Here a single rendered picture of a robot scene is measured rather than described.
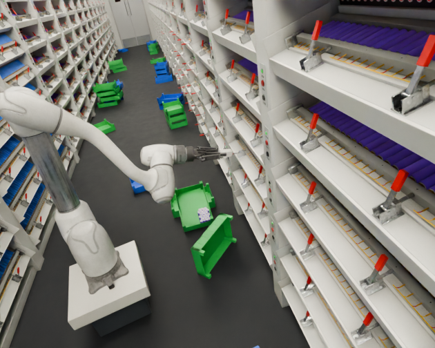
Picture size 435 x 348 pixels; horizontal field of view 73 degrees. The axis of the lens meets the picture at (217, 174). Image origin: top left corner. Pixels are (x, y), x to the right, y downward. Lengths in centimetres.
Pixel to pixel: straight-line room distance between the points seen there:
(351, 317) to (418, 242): 40
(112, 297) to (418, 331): 110
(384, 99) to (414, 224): 20
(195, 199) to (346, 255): 143
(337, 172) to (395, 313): 28
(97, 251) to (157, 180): 39
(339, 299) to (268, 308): 66
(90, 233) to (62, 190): 23
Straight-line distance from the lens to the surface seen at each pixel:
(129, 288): 142
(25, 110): 117
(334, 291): 93
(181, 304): 161
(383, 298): 71
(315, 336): 130
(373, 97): 52
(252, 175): 136
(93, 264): 140
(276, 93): 87
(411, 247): 54
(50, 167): 140
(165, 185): 130
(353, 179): 65
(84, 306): 146
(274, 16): 83
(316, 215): 85
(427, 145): 44
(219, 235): 176
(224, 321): 152
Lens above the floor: 130
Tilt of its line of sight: 33 degrees down
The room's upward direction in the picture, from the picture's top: 10 degrees counter-clockwise
